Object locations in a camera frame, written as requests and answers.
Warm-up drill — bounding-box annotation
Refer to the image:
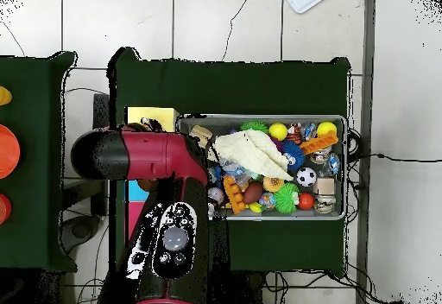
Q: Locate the cream waffle cloth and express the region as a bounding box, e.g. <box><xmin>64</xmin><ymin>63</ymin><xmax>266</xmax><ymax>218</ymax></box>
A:
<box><xmin>212</xmin><ymin>129</ymin><xmax>294</xmax><ymax>182</ymax></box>

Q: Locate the wooden box with three holes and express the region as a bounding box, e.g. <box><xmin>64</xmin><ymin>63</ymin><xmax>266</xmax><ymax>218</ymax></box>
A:
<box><xmin>123</xmin><ymin>106</ymin><xmax>180</xmax><ymax>239</ymax></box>

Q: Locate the silver mesh bin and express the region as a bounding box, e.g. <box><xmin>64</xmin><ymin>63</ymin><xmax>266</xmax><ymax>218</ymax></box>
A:
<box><xmin>176</xmin><ymin>114</ymin><xmax>347</xmax><ymax>221</ymax></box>

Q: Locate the green spiky ball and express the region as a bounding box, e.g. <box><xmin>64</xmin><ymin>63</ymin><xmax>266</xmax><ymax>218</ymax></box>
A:
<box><xmin>240</xmin><ymin>120</ymin><xmax>269</xmax><ymax>134</ymax></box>
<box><xmin>273</xmin><ymin>181</ymin><xmax>300</xmax><ymax>214</ymax></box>

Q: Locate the toy burger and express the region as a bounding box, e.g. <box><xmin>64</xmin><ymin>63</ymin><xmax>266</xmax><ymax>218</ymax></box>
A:
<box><xmin>262</xmin><ymin>176</ymin><xmax>285</xmax><ymax>193</ymax></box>

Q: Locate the plain yellow ball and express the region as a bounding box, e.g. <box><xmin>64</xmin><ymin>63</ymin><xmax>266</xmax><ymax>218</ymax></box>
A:
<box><xmin>268</xmin><ymin>122</ymin><xmax>288</xmax><ymax>142</ymax></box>

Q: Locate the dark green table cloth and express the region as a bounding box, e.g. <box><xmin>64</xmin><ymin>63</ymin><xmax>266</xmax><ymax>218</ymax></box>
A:
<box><xmin>108</xmin><ymin>47</ymin><xmax>351</xmax><ymax>277</ymax></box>

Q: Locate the blue spiky ball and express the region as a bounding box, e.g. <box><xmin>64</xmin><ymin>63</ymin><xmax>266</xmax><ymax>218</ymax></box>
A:
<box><xmin>281</xmin><ymin>140</ymin><xmax>306</xmax><ymax>172</ymax></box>

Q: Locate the black and white soccer ball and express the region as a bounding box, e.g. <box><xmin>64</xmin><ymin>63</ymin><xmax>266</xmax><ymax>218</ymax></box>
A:
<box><xmin>295</xmin><ymin>167</ymin><xmax>317</xmax><ymax>187</ymax></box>

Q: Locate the plain orange ball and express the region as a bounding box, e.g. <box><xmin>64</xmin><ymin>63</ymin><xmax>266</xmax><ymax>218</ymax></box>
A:
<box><xmin>297</xmin><ymin>193</ymin><xmax>315</xmax><ymax>211</ymax></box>

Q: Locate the orange toy brick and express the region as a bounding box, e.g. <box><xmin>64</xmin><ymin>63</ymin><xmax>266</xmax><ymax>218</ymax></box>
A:
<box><xmin>299</xmin><ymin>132</ymin><xmax>339</xmax><ymax>155</ymax></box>

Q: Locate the wooden cube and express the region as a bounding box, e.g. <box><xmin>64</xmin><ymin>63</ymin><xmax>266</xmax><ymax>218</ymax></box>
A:
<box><xmin>314</xmin><ymin>177</ymin><xmax>336</xmax><ymax>195</ymax></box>

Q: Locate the yellow smiley ball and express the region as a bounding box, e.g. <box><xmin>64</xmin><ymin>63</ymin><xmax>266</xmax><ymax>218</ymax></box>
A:
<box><xmin>316</xmin><ymin>121</ymin><xmax>338</xmax><ymax>138</ymax></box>

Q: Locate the white tray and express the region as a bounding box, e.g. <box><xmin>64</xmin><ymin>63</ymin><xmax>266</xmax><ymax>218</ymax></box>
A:
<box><xmin>282</xmin><ymin>0</ymin><xmax>331</xmax><ymax>15</ymax></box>

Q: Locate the neighbouring green cloth table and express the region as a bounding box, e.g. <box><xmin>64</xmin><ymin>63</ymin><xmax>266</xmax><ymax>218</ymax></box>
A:
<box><xmin>0</xmin><ymin>50</ymin><xmax>79</xmax><ymax>272</ymax></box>

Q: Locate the orange plastic bowl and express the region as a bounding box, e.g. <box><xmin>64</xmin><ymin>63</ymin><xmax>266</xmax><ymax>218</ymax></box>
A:
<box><xmin>0</xmin><ymin>123</ymin><xmax>21</xmax><ymax>180</ymax></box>

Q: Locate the red plastic dish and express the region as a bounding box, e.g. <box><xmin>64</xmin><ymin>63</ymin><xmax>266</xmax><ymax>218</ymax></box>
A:
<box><xmin>0</xmin><ymin>193</ymin><xmax>12</xmax><ymax>225</ymax></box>

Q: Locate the yellow plastic toy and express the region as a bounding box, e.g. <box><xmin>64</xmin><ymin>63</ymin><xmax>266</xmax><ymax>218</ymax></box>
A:
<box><xmin>0</xmin><ymin>85</ymin><xmax>13</xmax><ymax>107</ymax></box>

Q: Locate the black cable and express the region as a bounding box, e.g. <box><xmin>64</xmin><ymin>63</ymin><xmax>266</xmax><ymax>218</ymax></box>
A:
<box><xmin>344</xmin><ymin>151</ymin><xmax>442</xmax><ymax>164</ymax></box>

